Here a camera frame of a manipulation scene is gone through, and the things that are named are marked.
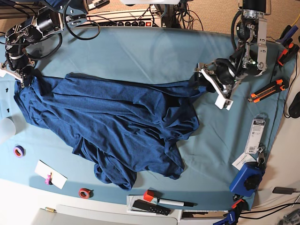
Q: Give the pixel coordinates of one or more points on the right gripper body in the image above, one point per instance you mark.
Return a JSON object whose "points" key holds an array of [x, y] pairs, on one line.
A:
{"points": [[20, 68]]}

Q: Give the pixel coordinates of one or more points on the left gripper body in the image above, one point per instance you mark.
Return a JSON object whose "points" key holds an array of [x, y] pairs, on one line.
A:
{"points": [[224, 72]]}

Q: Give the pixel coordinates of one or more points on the blue t-shirt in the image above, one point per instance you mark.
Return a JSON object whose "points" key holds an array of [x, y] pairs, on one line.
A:
{"points": [[122, 127]]}

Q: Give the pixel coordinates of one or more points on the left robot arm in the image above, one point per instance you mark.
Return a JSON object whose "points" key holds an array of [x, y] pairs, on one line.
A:
{"points": [[248, 39]]}

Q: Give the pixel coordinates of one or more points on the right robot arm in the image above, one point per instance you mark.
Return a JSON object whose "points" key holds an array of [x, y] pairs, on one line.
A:
{"points": [[55, 17]]}

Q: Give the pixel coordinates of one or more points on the orange black utility knife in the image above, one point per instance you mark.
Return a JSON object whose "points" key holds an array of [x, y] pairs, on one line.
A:
{"points": [[269, 90]]}

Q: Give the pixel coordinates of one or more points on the blister pack with tool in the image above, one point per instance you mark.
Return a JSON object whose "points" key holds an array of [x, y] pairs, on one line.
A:
{"points": [[255, 134]]}

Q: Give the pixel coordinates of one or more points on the translucent plastic cup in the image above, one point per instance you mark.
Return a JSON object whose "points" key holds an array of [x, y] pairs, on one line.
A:
{"points": [[7, 129]]}

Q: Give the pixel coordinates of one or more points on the orange black clamp right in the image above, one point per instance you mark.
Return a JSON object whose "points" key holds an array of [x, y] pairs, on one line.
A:
{"points": [[290, 51]]}

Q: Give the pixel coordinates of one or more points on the blue black clamp top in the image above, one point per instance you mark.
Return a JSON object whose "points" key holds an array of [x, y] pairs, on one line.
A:
{"points": [[288, 32]]}

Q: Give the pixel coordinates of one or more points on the black computer mouse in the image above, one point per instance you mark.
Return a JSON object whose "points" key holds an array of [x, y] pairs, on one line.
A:
{"points": [[294, 108]]}

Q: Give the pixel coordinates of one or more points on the white paper card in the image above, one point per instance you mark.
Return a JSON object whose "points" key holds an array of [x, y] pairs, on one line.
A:
{"points": [[242, 159]]}

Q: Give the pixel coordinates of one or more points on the purple tape roll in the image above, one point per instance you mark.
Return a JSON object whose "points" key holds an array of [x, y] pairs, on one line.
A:
{"points": [[19, 151]]}

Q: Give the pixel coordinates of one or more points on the light blue table cloth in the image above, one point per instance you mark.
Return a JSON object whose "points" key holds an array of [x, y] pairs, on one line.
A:
{"points": [[153, 56]]}

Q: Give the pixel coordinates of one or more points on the blue box with black knob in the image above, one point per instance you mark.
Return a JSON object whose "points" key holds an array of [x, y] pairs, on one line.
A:
{"points": [[247, 179]]}

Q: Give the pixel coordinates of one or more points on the white card with pink clip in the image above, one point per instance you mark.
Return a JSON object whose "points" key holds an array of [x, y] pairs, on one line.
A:
{"points": [[51, 176]]}

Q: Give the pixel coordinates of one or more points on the white black marker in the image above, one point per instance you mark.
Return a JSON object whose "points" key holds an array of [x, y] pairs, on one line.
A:
{"points": [[175, 203]]}

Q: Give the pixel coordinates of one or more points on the orange clamp bottom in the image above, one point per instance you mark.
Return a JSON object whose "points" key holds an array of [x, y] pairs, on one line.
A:
{"points": [[239, 203]]}

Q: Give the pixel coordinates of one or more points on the red cube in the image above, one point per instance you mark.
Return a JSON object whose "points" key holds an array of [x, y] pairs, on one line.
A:
{"points": [[148, 195]]}

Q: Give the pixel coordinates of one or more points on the black small device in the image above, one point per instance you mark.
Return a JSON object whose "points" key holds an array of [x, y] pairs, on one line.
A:
{"points": [[283, 190]]}

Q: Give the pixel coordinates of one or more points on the blue clamp bottom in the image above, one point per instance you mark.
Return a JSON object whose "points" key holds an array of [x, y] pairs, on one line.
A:
{"points": [[229, 220]]}

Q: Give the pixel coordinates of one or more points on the black remote control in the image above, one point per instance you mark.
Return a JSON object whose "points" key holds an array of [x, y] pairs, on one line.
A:
{"points": [[149, 207]]}

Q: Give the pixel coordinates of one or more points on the red tape roll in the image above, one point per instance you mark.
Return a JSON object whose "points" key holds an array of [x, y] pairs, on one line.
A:
{"points": [[85, 193]]}

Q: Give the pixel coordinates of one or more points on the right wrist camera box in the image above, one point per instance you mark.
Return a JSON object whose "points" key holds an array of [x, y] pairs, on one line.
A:
{"points": [[2, 73]]}

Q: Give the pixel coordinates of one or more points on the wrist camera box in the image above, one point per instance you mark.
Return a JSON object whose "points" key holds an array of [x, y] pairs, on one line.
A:
{"points": [[2, 73], [223, 103]]}

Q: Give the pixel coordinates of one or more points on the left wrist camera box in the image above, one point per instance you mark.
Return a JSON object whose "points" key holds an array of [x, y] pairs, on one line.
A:
{"points": [[223, 103]]}

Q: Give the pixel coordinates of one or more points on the power strip with red switch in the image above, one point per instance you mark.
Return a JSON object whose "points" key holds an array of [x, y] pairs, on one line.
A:
{"points": [[129, 18]]}

